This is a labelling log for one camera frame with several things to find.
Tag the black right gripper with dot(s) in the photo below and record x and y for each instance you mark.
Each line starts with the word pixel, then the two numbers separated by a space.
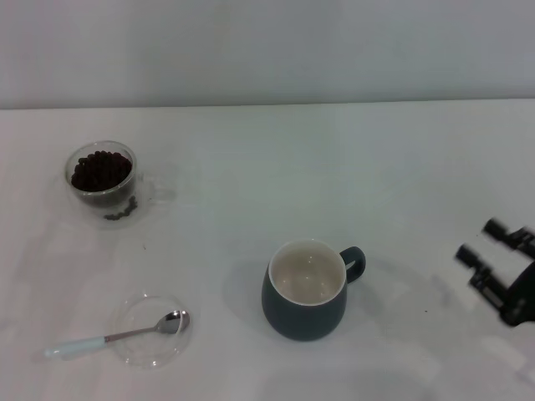
pixel 522 296

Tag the dark teal ceramic mug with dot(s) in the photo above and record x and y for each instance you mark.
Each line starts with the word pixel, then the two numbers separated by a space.
pixel 301 317

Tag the clear round glass saucer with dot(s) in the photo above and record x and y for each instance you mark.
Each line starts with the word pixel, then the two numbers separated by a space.
pixel 142 353

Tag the dark coffee beans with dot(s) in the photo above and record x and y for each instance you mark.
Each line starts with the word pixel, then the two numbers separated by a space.
pixel 100 171

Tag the clear double-wall glass cup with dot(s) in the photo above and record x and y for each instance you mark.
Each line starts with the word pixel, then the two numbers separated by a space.
pixel 94 212

